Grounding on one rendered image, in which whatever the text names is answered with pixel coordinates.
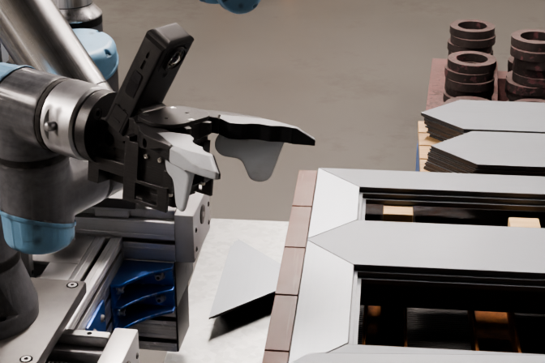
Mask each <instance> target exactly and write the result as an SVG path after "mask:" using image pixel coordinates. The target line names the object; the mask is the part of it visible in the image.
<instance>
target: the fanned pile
mask: <svg viewBox="0 0 545 363"><path fill-rule="evenodd" d="M280 267H281V264H280V263H279V262H277V261H275V260H274V259H272V258H270V257H269V256H267V255H265V254H263V253H261V252H259V251H258V250H256V249H255V248H253V247H251V246H249V245H248V244H246V243H245V242H243V241H241V240H239V239H238V240H237V241H234V244H233V245H232V246H230V250H229V253H228V255H227V259H226V261H225V266H224V269H223V272H222V275H221V279H220V283H219V285H218V288H217V293H216V296H215V298H214V302H213V304H212V309H211V312H210V315H209V318H208V319H211V318H216V317H219V316H221V315H223V314H226V313H229V312H230V311H233V310H236V309H238V308H240V307H243V306H245V305H248V304H250V303H252V302H254V301H258V300H259V299H262V298H264V297H267V296H270V295H272V294H274V293H275V292H276V288H277V281H278V276H279V271H280Z"/></svg>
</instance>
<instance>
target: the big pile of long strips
mask: <svg viewBox="0 0 545 363"><path fill-rule="evenodd" d="M421 116H423V117H424V124H425V125H426V126H425V127H426V128H428V129H427V133H428V134H429V136H430V137H432V138H434V139H438V140H439V141H442V142H440V143H437V144H434V145H431V148H430V149H429V150H430V151H429V152H428V153H427V158H428V159H427V161H426V162H425V163H424V164H425V165H424V167H423V168H424V169H426V170H427V171H430V172H436V173H477V174H498V175H518V176H540V177H545V103H537V102H513V101H490V100H457V101H454V102H452V103H449V104H446V105H441V106H439V107H436V108H434V109H429V110H427V111H424V112H421Z"/></svg>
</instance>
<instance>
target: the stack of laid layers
mask: <svg viewBox="0 0 545 363"><path fill-rule="evenodd" d="M366 204H382V205H402V206H421V207H459V208H479V209H498V210H518V211H545V194H510V193H489V192H469V191H449V190H410V189H389V188H370V187H359V198H358V219H357V220H365V212H366ZM361 284H380V285H397V286H415V287H432V288H464V289H482V290H499V291H516V292H533V293H545V274H543V273H526V272H508V271H474V270H457V269H439V268H421V267H387V266H370V265H354V275H353V287H352V298H351V309H350V331H349V342H348V344H344V345H342V346H340V347H339V348H336V349H333V350H332V351H330V352H328V353H405V354H483V355H545V354H533V353H517V352H487V351H471V350H456V349H440V348H410V347H394V346H379V345H363V344H358V321H359V307H360V294H361Z"/></svg>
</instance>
